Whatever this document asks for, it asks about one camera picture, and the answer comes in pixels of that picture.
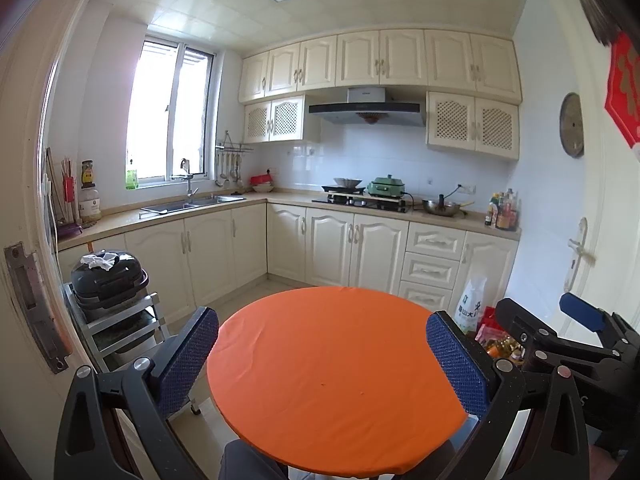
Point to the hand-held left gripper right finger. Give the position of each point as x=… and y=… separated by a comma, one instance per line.
x=457, y=365

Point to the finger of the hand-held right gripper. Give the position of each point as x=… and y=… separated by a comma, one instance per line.
x=582, y=312
x=530, y=342

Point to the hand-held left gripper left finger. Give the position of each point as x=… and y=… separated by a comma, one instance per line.
x=185, y=360

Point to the large oil bottle orange label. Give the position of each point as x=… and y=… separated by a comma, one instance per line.
x=500, y=347

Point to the red rice bag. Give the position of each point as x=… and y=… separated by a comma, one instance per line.
x=486, y=332

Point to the white rice bag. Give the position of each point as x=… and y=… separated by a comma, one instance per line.
x=471, y=305

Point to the metal trolley rack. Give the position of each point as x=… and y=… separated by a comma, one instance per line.
x=125, y=340

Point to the cream cabinet drawer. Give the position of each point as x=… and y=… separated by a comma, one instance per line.
x=431, y=271
x=427, y=296
x=435, y=241

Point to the white panel door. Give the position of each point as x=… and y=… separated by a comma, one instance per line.
x=610, y=200

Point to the person's leg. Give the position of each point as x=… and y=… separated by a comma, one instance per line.
x=250, y=462

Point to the cluster of condiment bottles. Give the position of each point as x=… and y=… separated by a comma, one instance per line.
x=502, y=212

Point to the white crumpled cloth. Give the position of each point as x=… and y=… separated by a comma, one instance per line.
x=100, y=261

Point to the orange round table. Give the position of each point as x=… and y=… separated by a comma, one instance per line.
x=325, y=370

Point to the steel kitchen sink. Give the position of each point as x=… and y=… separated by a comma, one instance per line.
x=190, y=204

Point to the metal kettle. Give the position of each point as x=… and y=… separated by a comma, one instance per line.
x=442, y=208

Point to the metal strike plate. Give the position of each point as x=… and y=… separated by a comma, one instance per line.
x=35, y=305

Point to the purple tray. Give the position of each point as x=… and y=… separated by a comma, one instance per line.
x=70, y=229

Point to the metal sink faucet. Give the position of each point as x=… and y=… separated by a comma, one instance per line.
x=189, y=185

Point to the cream base kitchen cabinets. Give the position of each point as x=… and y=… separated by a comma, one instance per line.
x=330, y=245

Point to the white jar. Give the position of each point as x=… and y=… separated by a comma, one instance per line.
x=91, y=205

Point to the white bowls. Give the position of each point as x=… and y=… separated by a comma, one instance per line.
x=263, y=188

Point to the black gas stove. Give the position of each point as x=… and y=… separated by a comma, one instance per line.
x=360, y=202

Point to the green bottle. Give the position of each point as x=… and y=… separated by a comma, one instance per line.
x=131, y=177

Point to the green electric cooking pot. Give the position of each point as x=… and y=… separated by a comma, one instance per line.
x=387, y=187

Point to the row of hanging utensils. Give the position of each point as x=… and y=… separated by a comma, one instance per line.
x=225, y=170

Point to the red container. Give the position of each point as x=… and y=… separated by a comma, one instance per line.
x=261, y=180

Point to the red holder with sticks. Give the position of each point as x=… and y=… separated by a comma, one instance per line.
x=67, y=190

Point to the jar with yellow label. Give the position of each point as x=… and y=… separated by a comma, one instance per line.
x=87, y=175

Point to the dark wok on stove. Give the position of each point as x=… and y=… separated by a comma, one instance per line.
x=347, y=183

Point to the hanging utensil rack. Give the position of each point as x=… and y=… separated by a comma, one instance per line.
x=232, y=147

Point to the red door decoration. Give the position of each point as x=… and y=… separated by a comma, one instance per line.
x=622, y=90

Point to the kitchen window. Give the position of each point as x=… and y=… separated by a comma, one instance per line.
x=160, y=110

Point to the black range hood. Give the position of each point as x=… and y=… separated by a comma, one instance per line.
x=365, y=110

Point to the wall socket with plug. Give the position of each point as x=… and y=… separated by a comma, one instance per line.
x=466, y=189

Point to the cream door frame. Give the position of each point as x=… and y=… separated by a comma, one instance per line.
x=30, y=135

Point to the cream wall kitchen cabinets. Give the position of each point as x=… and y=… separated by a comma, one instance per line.
x=380, y=57

